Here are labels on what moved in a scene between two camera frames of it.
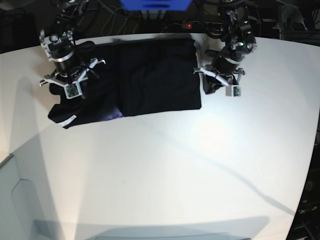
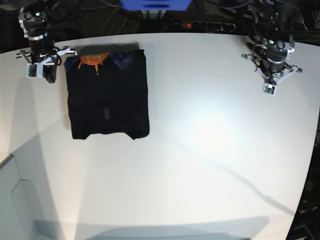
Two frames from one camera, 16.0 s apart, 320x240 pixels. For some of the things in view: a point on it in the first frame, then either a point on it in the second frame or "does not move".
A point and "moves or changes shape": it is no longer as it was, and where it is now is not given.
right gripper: [230, 80] → [273, 77]
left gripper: [69, 81] → [47, 57]
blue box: [156, 5] does not move
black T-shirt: [137, 76] moves or changes shape
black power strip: [215, 26] does not move
